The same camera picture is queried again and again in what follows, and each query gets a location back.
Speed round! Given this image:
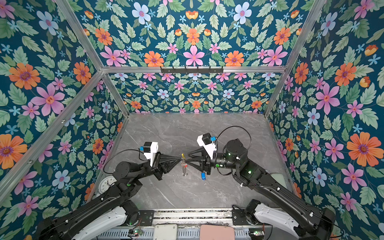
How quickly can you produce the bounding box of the small green circuit board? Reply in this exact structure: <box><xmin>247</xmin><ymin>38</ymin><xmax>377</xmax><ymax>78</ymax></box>
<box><xmin>128</xmin><ymin>229</ymin><xmax>144</xmax><ymax>238</ymax></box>

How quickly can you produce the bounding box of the right small circuit board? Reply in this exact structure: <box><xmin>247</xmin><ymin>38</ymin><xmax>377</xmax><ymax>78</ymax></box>
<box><xmin>249</xmin><ymin>229</ymin><xmax>265</xmax><ymax>240</ymax></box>

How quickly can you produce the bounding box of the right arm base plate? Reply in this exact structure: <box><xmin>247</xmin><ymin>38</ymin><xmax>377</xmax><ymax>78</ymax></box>
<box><xmin>232</xmin><ymin>209</ymin><xmax>257</xmax><ymax>226</ymax></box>

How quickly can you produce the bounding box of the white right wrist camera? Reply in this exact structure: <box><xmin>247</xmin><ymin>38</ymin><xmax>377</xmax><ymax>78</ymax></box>
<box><xmin>197</xmin><ymin>133</ymin><xmax>217</xmax><ymax>160</ymax></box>

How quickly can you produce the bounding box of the pink plastic box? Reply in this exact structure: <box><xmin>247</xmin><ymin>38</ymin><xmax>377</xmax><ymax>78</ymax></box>
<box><xmin>200</xmin><ymin>225</ymin><xmax>235</xmax><ymax>240</ymax></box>

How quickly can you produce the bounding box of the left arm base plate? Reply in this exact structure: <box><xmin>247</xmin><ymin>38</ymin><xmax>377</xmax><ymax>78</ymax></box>
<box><xmin>127</xmin><ymin>210</ymin><xmax>155</xmax><ymax>227</ymax></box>

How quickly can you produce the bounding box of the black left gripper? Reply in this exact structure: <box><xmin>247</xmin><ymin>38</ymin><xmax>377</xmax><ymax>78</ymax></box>
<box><xmin>133</xmin><ymin>151</ymin><xmax>181</xmax><ymax>183</ymax></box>

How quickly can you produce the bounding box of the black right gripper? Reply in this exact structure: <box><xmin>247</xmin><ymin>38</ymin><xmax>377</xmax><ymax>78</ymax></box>
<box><xmin>186</xmin><ymin>147</ymin><xmax>241</xmax><ymax>177</ymax></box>

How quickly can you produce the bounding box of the pale green sponge block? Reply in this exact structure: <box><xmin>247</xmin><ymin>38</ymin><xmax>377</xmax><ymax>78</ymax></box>
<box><xmin>271</xmin><ymin>173</ymin><xmax>287</xmax><ymax>188</ymax></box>

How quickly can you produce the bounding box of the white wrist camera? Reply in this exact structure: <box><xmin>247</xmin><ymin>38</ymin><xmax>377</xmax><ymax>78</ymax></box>
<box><xmin>140</xmin><ymin>142</ymin><xmax>159</xmax><ymax>167</ymax></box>
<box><xmin>197</xmin><ymin>133</ymin><xmax>217</xmax><ymax>160</ymax></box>

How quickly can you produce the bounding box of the right camera black cable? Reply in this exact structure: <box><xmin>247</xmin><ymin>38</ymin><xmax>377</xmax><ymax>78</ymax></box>
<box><xmin>215</xmin><ymin>125</ymin><xmax>253</xmax><ymax>151</ymax></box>

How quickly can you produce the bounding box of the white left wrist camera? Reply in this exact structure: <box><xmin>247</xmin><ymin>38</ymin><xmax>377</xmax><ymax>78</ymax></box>
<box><xmin>140</xmin><ymin>142</ymin><xmax>159</xmax><ymax>167</ymax></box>

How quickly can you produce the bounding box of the silver metal keyring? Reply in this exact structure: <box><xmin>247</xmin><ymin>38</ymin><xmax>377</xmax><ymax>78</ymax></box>
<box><xmin>181</xmin><ymin>159</ymin><xmax>188</xmax><ymax>177</ymax></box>

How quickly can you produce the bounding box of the left camera black cable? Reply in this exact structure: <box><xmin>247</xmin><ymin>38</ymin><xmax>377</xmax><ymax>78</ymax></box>
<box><xmin>102</xmin><ymin>149</ymin><xmax>146</xmax><ymax>175</ymax></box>

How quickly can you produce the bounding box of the white alarm clock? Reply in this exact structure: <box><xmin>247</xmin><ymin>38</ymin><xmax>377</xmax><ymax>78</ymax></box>
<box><xmin>98</xmin><ymin>176</ymin><xmax>117</xmax><ymax>194</ymax></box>

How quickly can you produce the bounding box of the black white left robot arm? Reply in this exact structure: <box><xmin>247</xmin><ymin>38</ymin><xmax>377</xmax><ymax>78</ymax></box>
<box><xmin>35</xmin><ymin>152</ymin><xmax>182</xmax><ymax>240</ymax></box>

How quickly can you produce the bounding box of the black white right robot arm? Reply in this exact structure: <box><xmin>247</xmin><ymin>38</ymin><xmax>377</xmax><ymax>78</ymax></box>
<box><xmin>187</xmin><ymin>139</ymin><xmax>335</xmax><ymax>240</ymax></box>

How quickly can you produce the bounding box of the black wall hook rack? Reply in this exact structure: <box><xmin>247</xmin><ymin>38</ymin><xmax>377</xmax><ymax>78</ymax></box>
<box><xmin>160</xmin><ymin>67</ymin><xmax>224</xmax><ymax>74</ymax></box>

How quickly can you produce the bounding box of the camera black cable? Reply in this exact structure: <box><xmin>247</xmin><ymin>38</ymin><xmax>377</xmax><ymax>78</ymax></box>
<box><xmin>215</xmin><ymin>125</ymin><xmax>253</xmax><ymax>151</ymax></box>
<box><xmin>102</xmin><ymin>149</ymin><xmax>146</xmax><ymax>175</ymax></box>

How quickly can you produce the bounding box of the white plastic box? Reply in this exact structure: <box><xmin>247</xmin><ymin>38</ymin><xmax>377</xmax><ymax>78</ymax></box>
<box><xmin>153</xmin><ymin>224</ymin><xmax>178</xmax><ymax>240</ymax></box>

